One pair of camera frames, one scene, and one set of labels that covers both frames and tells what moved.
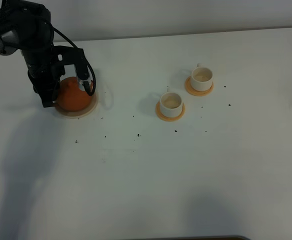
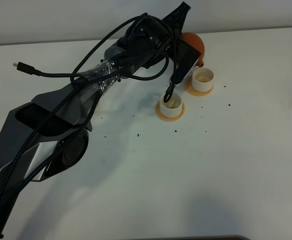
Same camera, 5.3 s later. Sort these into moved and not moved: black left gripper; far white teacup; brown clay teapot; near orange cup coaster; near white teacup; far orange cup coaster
Moved: brown clay teapot; black left gripper
Not moved: far orange cup coaster; near orange cup coaster; far white teacup; near white teacup
